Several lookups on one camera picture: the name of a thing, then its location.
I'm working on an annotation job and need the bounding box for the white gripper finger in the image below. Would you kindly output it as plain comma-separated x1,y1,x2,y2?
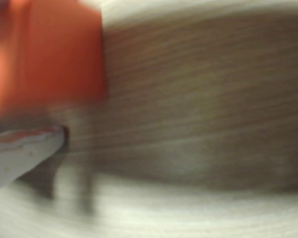
0,125,67,194

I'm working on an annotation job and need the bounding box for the orange cube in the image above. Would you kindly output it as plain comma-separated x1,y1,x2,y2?
0,0,108,120

